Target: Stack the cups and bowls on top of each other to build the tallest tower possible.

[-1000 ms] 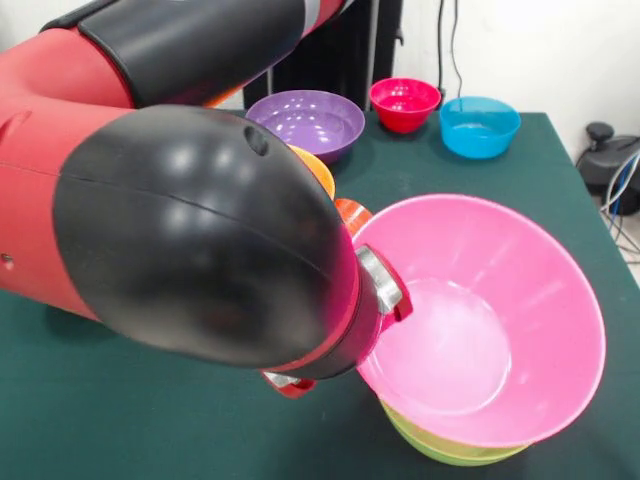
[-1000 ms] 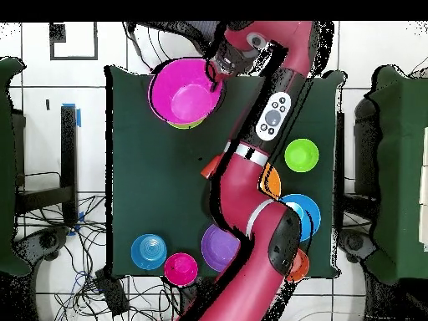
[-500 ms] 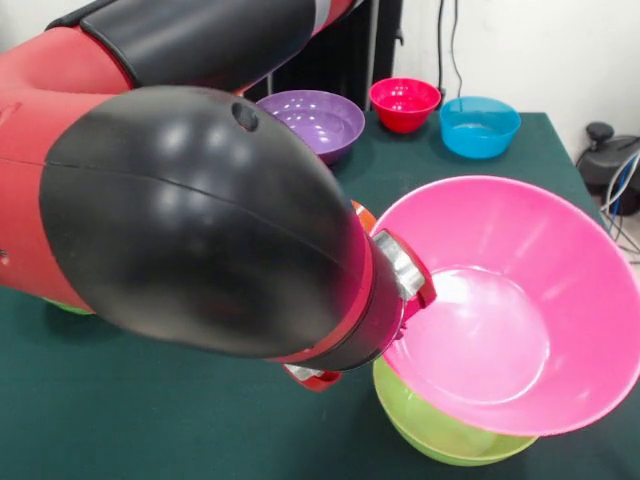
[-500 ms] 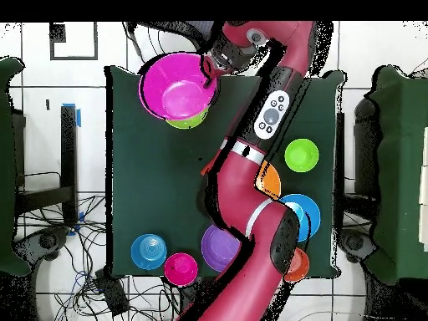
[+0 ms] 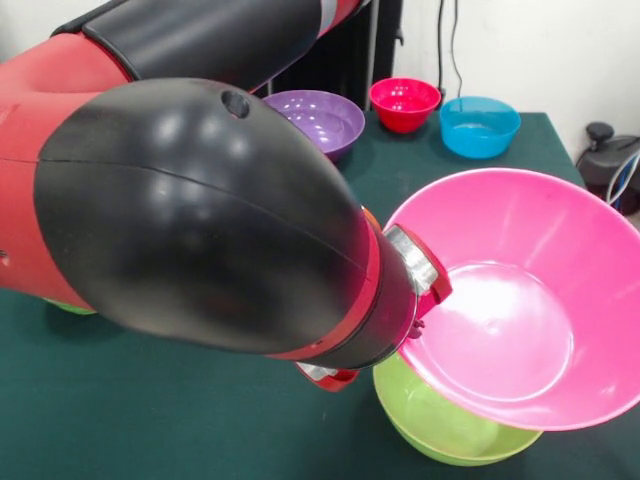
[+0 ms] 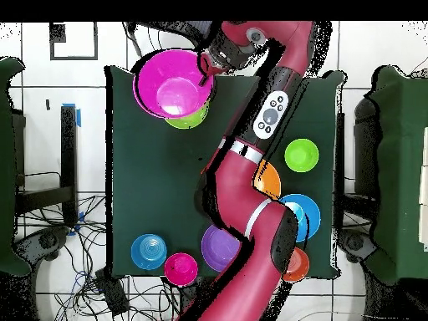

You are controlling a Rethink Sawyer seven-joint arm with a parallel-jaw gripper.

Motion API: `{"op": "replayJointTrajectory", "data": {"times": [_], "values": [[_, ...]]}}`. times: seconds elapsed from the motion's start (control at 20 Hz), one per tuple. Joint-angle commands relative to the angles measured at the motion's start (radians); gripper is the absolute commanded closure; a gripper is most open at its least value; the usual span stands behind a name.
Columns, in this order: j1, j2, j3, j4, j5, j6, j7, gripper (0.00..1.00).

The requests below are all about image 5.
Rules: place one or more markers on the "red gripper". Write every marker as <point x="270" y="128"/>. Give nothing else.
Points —
<point x="437" y="295"/>

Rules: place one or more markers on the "medium green bowl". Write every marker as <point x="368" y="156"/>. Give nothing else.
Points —
<point x="435" y="415"/>

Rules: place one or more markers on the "large pink bowl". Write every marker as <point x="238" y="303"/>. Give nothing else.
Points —
<point x="525" y="300"/>

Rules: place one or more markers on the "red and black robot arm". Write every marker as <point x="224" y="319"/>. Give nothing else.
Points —
<point x="175" y="225"/>

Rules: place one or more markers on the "small blue bowl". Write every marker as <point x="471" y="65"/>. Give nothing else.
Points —
<point x="477" y="130"/>

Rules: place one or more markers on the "purple bowl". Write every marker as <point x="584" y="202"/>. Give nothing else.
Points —
<point x="325" y="125"/>

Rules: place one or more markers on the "small crimson bowl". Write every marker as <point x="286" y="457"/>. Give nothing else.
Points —
<point x="402" y="102"/>

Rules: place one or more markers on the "dark green tablecloth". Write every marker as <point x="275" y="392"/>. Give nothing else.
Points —
<point x="150" y="425"/>

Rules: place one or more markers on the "small green bowl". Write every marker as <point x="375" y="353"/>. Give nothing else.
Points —
<point x="70" y="307"/>

